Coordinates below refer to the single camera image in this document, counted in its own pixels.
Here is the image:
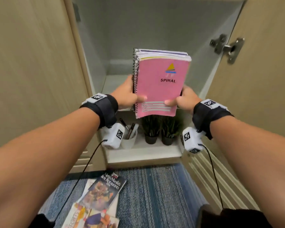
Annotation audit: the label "person's left hand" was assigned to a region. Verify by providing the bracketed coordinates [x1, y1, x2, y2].
[110, 74, 148, 110]

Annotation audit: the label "person's right hand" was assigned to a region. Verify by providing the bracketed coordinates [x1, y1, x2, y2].
[164, 85, 202, 115]

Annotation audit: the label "silver black pen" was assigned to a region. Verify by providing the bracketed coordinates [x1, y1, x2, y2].
[119, 118, 130, 131]

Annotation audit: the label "pink spiral notebook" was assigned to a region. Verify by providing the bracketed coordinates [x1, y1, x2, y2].
[134, 57, 192, 119]

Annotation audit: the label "artificial grass plant black pot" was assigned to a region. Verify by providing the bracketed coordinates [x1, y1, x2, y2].
[161, 116, 181, 146]
[141, 115, 162, 145]

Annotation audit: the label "yellow spiral notebook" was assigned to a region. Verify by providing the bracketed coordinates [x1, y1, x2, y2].
[139, 56, 181, 61]

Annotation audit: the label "white cup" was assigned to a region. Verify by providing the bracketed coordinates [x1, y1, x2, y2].
[120, 127, 138, 150]

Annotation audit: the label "dark blue spiral notebook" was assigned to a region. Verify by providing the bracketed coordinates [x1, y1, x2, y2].
[132, 47, 189, 56]

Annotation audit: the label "beige wooden cabinet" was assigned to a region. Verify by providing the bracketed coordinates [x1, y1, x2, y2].
[63, 0, 250, 169]

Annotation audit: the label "black cover book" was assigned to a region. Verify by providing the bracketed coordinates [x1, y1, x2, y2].
[79, 171, 127, 212]

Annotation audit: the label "beige paperback book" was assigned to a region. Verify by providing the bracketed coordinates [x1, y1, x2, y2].
[77, 179, 119, 218]

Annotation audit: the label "colourful cookbook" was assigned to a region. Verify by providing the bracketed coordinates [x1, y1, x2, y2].
[61, 203, 120, 228]

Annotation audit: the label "person's right forearm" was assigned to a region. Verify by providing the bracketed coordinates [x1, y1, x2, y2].
[209, 115, 285, 228]

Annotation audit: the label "person's left forearm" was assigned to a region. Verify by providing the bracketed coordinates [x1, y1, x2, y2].
[0, 106, 101, 228]

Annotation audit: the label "slatted wooden cabinet door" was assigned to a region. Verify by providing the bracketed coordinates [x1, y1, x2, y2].
[180, 0, 285, 212]
[0, 0, 106, 174]

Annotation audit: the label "person's black trousers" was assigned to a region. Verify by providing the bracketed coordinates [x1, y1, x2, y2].
[28, 204, 274, 228]

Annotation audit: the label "metal door hinge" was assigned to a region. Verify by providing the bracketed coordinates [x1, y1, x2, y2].
[209, 33, 245, 65]

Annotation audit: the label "black wrist strap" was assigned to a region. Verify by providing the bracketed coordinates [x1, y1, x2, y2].
[79, 93, 119, 129]
[192, 99, 235, 140]

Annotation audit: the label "thin black camera cable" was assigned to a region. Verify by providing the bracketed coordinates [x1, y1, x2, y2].
[53, 139, 109, 222]
[199, 144, 225, 210]

